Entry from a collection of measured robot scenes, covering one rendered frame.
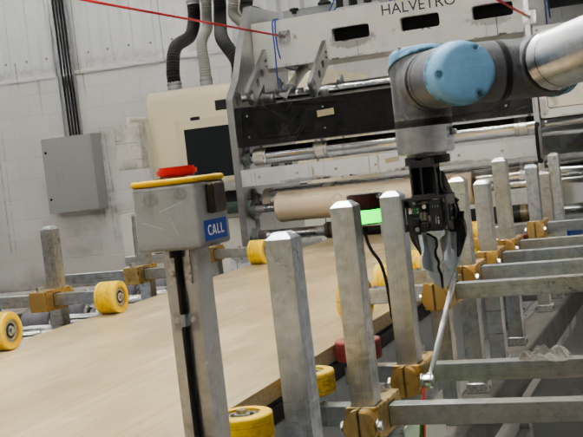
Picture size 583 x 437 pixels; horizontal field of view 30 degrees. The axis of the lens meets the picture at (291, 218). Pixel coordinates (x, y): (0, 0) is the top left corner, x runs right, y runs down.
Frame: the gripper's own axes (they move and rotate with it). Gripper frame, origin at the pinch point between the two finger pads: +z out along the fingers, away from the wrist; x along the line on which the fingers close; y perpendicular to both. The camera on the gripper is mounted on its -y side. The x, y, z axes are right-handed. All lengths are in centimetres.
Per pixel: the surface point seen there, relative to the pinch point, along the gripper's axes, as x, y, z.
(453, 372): -1.4, -5.7, 16.3
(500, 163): -7, -101, -15
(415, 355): -6.4, -1.4, 12.4
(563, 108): -6, -230, -29
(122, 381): -50, 18, 11
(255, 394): -22.0, 29.1, 11.0
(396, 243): -7.4, -1.4, -6.3
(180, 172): -7, 74, -22
